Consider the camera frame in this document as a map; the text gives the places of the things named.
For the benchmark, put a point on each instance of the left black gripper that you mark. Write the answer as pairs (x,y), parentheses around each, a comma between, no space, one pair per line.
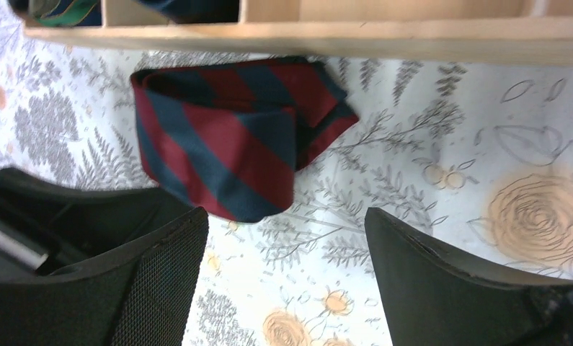
(65,225)

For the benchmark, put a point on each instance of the floral table mat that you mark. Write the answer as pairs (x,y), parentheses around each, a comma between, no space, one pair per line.
(480,156)

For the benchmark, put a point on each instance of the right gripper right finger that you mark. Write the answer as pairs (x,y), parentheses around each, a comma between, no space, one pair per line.
(436,294)

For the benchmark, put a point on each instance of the red navy striped tie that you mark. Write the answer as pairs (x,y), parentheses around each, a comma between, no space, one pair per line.
(230,138)

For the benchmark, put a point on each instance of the brown black rolled tie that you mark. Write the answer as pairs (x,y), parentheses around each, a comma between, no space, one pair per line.
(59,13)

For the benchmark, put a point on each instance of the wooden compartment tray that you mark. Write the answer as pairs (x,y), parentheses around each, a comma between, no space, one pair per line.
(508,32)

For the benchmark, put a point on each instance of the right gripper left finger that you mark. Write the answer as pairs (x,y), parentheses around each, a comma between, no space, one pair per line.
(139,293)

